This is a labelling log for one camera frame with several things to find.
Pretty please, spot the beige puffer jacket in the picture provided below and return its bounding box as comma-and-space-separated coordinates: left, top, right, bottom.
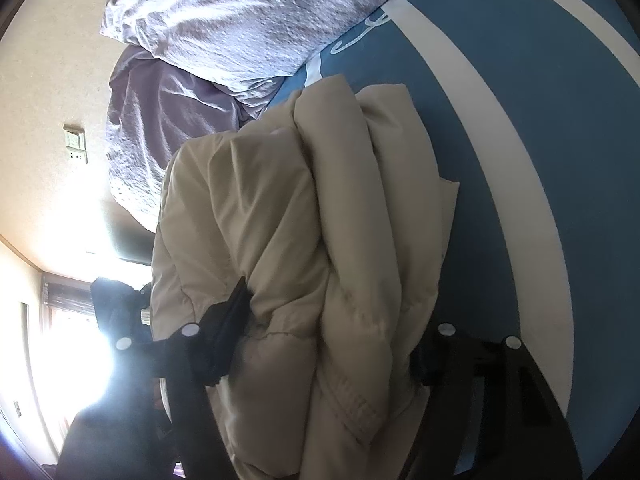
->
151, 76, 458, 479

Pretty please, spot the black television screen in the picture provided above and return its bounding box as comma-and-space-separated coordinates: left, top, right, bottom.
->
104, 198, 154, 264

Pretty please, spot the left lavender pillow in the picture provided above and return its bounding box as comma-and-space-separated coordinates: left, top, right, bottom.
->
105, 46, 248, 232

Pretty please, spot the lavender pillow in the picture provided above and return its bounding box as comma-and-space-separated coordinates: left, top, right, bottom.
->
100, 0, 386, 117
105, 46, 248, 232

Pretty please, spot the right lavender pillow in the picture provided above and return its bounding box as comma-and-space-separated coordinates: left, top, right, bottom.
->
100, 0, 386, 117

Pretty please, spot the blue striped bed sheet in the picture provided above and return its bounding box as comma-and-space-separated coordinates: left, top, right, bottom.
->
278, 0, 639, 474

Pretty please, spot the wall switch panel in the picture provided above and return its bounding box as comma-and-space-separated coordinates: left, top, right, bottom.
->
63, 124, 88, 164

